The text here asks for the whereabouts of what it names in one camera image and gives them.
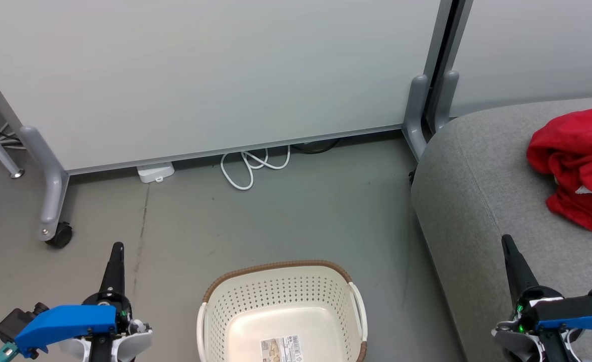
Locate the paper label sticker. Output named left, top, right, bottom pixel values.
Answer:
left=260, top=335, right=304, bottom=362

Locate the white power adapter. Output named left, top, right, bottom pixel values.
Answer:
left=137, top=162, right=175, bottom=184

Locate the large white partition panel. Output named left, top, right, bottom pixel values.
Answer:
left=0, top=0, right=455, bottom=175

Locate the narrow white partition panel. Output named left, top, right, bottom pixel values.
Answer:
left=449, top=0, right=592, bottom=119

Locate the white laundry basket brown rim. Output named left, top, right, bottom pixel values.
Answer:
left=196, top=259, right=368, bottom=362

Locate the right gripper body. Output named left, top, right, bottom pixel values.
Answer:
left=492, top=286, right=585, bottom=362

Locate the red jersey with lettering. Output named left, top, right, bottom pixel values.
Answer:
left=526, top=107, right=592, bottom=237

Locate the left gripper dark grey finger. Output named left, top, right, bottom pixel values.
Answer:
left=99, top=242, right=126, bottom=298

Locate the thin black cable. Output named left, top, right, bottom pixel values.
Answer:
left=0, top=127, right=26, bottom=152

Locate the grey fabric sofa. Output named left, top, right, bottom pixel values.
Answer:
left=411, top=96, right=592, bottom=362

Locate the black caster wheel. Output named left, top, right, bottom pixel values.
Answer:
left=46, top=222, right=73, bottom=249

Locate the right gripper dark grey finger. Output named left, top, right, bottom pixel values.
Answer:
left=501, top=235, right=540, bottom=305

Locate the black floor cable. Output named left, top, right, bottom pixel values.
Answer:
left=292, top=138, right=341, bottom=154

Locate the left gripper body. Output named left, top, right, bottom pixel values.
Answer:
left=57, top=291, right=153, bottom=362

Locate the grey partition foot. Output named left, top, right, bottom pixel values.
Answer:
left=434, top=70, right=460, bottom=134
left=19, top=126, right=70, bottom=242
left=403, top=74, right=430, bottom=162

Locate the thick white looped cable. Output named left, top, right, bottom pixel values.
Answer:
left=220, top=145, right=291, bottom=191

